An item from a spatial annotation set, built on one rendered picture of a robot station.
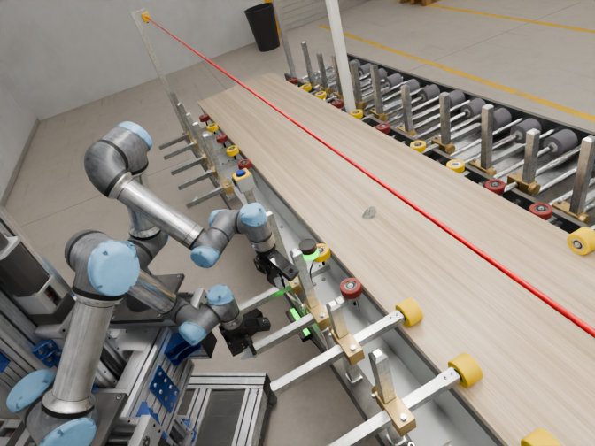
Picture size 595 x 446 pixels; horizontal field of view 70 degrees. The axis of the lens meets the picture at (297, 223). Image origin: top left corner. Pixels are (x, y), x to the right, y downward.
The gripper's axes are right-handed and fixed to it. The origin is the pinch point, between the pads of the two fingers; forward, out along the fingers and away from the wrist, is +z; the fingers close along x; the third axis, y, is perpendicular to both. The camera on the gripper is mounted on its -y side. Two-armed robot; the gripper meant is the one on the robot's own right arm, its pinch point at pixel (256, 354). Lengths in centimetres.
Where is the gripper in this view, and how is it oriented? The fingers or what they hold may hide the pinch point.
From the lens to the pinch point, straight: 160.6
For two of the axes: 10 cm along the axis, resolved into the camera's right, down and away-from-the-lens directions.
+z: 2.3, 7.7, 5.9
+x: 4.2, 4.7, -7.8
